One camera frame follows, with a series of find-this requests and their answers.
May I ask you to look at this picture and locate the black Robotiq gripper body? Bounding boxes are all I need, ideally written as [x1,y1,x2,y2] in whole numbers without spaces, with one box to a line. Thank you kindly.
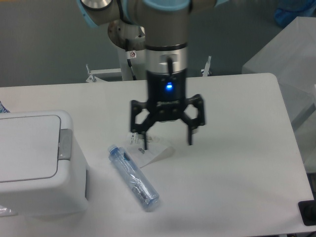
[145,69,188,122]

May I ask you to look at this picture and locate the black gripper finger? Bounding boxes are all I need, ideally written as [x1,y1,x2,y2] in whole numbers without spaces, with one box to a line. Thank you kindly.
[179,94,205,145]
[130,100,158,150]

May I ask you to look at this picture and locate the white trash can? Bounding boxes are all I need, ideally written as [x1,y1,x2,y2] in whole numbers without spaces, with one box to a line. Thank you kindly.
[0,110,89,216]

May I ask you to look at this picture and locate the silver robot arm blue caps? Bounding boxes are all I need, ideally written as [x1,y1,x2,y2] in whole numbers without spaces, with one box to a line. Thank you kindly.
[77,0,218,145]

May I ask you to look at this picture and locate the clear crumpled plastic bag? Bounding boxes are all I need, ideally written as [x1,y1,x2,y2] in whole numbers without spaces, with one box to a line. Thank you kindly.
[123,133,175,168]

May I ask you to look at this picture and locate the clear plastic water bottle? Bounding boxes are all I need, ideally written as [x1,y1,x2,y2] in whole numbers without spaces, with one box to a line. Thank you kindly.
[108,145,159,212]

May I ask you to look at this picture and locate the blue patterned item left edge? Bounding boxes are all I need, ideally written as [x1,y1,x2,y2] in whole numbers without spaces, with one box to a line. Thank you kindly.
[0,101,10,113]

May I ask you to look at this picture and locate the black device at table edge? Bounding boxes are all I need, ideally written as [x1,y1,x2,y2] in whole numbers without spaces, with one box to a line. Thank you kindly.
[298,200,316,226]

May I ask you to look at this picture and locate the clear plastic wrapper bottom left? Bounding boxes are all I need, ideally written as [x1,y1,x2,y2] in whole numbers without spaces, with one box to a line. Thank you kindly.
[0,206,18,217]

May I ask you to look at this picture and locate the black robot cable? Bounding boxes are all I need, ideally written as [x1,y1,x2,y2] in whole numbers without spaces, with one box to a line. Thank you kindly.
[124,38,137,81]

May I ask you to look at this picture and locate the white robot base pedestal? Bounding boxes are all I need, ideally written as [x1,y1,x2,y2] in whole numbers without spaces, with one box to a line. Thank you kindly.
[85,19,213,83]

